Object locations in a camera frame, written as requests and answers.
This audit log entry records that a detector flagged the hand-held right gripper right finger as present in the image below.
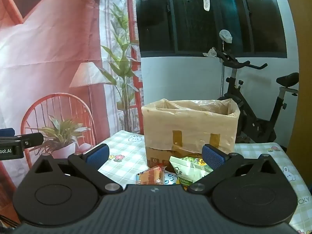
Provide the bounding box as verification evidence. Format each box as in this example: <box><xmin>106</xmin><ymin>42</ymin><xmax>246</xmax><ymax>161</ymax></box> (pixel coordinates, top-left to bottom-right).
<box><xmin>186</xmin><ymin>144</ymin><xmax>281</xmax><ymax>195</ymax></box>

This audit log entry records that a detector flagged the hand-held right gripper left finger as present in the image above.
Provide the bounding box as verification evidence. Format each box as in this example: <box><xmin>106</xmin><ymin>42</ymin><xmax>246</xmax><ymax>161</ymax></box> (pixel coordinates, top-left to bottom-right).
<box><xmin>32</xmin><ymin>144</ymin><xmax>123</xmax><ymax>195</ymax></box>

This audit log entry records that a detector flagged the clear plastic liner bag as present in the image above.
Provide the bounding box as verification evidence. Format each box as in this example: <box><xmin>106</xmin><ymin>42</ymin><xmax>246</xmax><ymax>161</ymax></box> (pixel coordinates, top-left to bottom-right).
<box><xmin>141</xmin><ymin>99</ymin><xmax>240</xmax><ymax>153</ymax></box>

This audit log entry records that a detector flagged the brown cardboard box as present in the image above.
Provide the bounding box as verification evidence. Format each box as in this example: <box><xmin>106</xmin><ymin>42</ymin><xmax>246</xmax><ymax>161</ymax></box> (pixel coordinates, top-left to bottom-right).
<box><xmin>141</xmin><ymin>99</ymin><xmax>240</xmax><ymax>168</ymax></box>

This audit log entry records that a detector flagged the green checked tablecloth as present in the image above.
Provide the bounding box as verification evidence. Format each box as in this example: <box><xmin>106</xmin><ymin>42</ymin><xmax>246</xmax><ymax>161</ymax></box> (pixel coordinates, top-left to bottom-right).
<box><xmin>97</xmin><ymin>129</ymin><xmax>312</xmax><ymax>234</ymax></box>

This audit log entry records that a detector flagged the white and green snack packet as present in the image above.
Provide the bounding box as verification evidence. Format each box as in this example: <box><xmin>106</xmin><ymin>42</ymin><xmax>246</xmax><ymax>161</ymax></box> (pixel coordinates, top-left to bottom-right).
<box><xmin>169</xmin><ymin>156</ymin><xmax>214</xmax><ymax>187</ymax></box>

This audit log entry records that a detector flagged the blue and white snack packet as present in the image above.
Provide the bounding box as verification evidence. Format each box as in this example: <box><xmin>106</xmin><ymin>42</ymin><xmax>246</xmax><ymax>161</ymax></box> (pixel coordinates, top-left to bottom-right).
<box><xmin>162</xmin><ymin>172</ymin><xmax>182</xmax><ymax>185</ymax></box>

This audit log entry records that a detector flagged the black exercise bike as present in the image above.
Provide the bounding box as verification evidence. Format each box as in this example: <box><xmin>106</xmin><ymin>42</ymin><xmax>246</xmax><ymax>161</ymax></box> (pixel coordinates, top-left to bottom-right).
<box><xmin>214</xmin><ymin>49</ymin><xmax>300</xmax><ymax>144</ymax></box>

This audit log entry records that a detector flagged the orange cake snack packet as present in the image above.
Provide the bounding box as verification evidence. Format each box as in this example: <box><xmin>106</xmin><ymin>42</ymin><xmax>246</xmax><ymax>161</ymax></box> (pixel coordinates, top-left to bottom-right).
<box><xmin>136</xmin><ymin>166</ymin><xmax>166</xmax><ymax>185</ymax></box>

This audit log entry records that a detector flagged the white rag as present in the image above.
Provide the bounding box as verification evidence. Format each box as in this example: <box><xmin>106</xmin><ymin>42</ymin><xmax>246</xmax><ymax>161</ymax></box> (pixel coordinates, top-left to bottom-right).
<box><xmin>203</xmin><ymin>47</ymin><xmax>218</xmax><ymax>59</ymax></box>

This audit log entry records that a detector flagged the white crumpled cap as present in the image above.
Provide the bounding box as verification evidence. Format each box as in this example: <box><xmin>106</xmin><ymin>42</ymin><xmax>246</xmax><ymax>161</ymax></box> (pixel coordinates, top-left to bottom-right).
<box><xmin>219</xmin><ymin>29</ymin><xmax>232</xmax><ymax>44</ymax></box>

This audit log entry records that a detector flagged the dark glass window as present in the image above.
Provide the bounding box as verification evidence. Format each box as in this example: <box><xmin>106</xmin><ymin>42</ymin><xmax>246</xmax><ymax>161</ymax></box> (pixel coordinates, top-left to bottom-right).
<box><xmin>135</xmin><ymin>0</ymin><xmax>288</xmax><ymax>59</ymax></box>

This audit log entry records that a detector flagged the printed wall cloth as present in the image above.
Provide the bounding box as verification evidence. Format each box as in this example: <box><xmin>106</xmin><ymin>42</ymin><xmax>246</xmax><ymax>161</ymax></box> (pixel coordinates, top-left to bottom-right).
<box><xmin>0</xmin><ymin>0</ymin><xmax>144</xmax><ymax>193</ymax></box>

